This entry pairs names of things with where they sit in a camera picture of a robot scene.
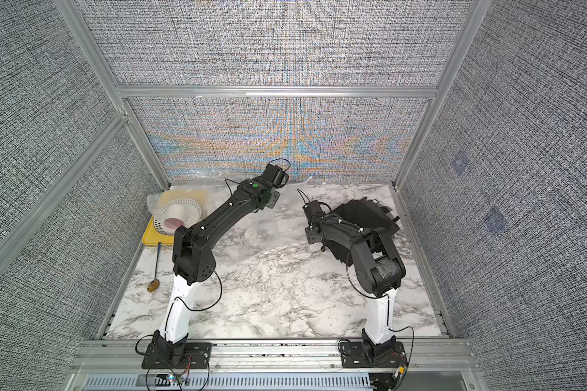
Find black shirt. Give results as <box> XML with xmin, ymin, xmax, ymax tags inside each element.
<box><xmin>322</xmin><ymin>197</ymin><xmax>399</xmax><ymax>267</ymax></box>

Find clear plastic vacuum bag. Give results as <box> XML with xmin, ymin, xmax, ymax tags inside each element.
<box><xmin>137</xmin><ymin>181</ymin><xmax>308</xmax><ymax>276</ymax></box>

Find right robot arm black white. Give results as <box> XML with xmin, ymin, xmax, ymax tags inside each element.
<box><xmin>306</xmin><ymin>213</ymin><xmax>406</xmax><ymax>365</ymax></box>

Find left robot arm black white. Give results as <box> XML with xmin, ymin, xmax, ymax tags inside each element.
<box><xmin>158</xmin><ymin>174</ymin><xmax>289</xmax><ymax>345</ymax></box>

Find white patterned bowl red inside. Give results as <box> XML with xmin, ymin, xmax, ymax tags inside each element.
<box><xmin>153</xmin><ymin>198</ymin><xmax>203</xmax><ymax>236</ymax></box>

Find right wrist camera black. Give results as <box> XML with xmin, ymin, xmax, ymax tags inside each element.
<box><xmin>303</xmin><ymin>200</ymin><xmax>325</xmax><ymax>221</ymax></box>

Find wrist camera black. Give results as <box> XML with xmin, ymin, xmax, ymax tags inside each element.
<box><xmin>303</xmin><ymin>200</ymin><xmax>325</xmax><ymax>221</ymax></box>
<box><xmin>262</xmin><ymin>163</ymin><xmax>289</xmax><ymax>188</ymax></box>

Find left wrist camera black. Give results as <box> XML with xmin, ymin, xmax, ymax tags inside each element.
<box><xmin>262</xmin><ymin>163</ymin><xmax>289</xmax><ymax>188</ymax></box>

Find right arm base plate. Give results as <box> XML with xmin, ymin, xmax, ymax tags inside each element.
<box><xmin>338</xmin><ymin>340</ymin><xmax>406</xmax><ymax>369</ymax></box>

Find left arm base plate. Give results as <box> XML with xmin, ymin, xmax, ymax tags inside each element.
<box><xmin>141</xmin><ymin>342</ymin><xmax>213</xmax><ymax>370</ymax></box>

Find front aluminium rail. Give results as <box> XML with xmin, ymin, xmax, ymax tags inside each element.
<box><xmin>68</xmin><ymin>337</ymin><xmax>483</xmax><ymax>374</ymax></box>

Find white slotted cable duct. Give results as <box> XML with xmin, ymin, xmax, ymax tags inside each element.
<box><xmin>83</xmin><ymin>372</ymin><xmax>373</xmax><ymax>390</ymax></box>

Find aluminium frame of enclosure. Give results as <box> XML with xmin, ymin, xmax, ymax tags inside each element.
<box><xmin>0</xmin><ymin>0</ymin><xmax>587</xmax><ymax>343</ymax></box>

